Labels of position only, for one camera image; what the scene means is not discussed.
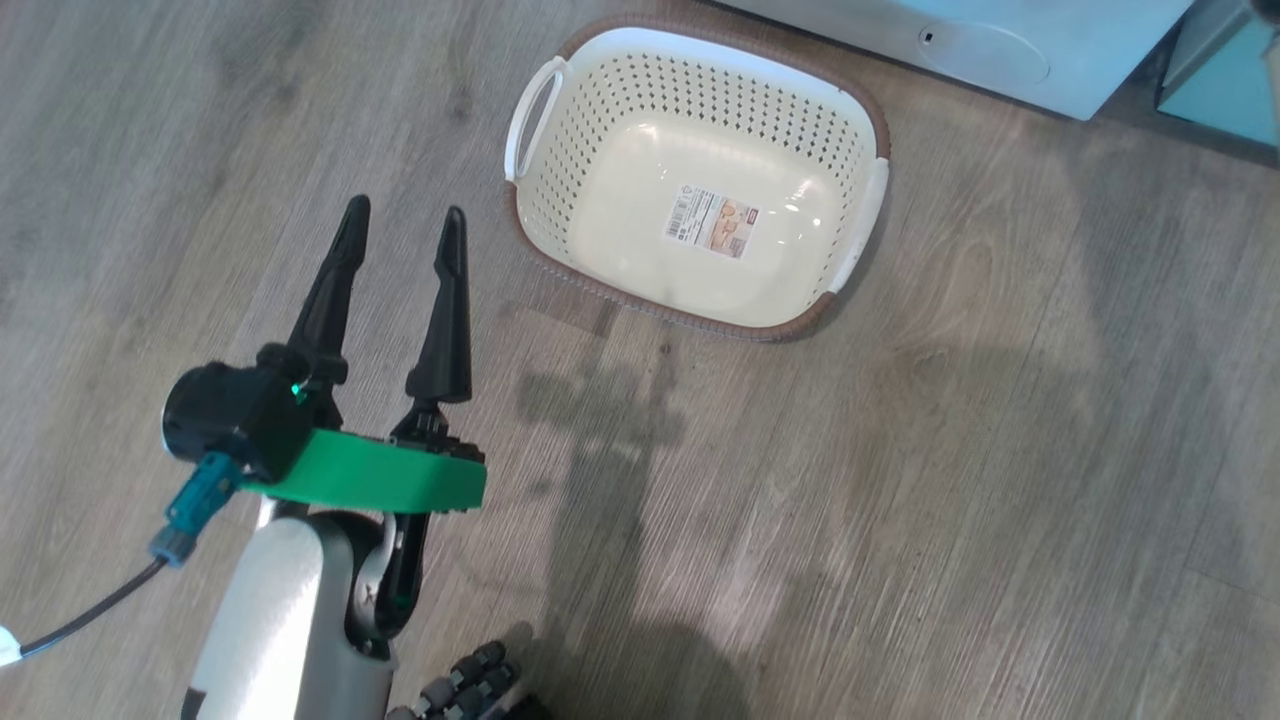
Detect round white filter cover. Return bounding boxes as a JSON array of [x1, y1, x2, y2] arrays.
[[918, 22, 1051, 86]]

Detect paper label in basket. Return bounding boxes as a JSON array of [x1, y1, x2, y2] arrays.
[[662, 188, 759, 259]]

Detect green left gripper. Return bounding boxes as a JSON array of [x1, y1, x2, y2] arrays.
[[240, 195, 488, 514]]

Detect cream perforated laundry basket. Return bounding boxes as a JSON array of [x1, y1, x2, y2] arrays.
[[503, 15, 891, 343]]

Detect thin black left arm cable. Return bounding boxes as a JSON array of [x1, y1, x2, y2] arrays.
[[0, 560, 166, 661]]

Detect pale green tall cabinet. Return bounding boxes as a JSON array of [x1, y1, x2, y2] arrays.
[[1158, 0, 1280, 151]]

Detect teal left camera connector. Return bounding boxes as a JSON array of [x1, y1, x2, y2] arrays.
[[150, 452, 243, 566]]

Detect white front-load washing machine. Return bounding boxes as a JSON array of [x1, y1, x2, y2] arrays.
[[715, 0, 1196, 121]]

